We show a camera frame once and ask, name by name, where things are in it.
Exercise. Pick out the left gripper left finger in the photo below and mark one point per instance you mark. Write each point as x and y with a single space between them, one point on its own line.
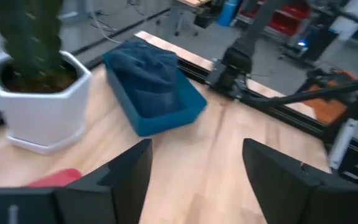
126 186

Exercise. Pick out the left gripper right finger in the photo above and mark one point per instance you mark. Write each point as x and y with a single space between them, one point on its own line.
275 186

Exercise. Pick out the blue denim cap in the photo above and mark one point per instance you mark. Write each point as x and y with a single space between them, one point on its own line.
145 65

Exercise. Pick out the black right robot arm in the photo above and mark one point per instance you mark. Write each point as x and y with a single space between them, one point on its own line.
235 62

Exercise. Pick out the red plastic tray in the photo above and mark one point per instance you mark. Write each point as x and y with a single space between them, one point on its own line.
57 178

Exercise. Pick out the blue plastic tray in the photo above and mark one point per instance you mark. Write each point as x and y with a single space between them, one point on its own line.
166 125

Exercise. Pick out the orange chair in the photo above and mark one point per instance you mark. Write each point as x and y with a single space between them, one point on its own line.
328 109

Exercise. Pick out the white hexagonal plant pot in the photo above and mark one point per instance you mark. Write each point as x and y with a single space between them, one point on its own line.
42 118

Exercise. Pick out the red storage bins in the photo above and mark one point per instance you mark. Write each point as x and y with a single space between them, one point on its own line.
278 18

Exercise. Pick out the grey desk foot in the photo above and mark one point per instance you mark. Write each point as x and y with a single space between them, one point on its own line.
70 15
179 21

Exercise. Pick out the green cactus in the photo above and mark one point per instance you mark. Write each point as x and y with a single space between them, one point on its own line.
26 37

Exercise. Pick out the blue cylinder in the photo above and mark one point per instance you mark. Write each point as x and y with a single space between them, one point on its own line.
227 12

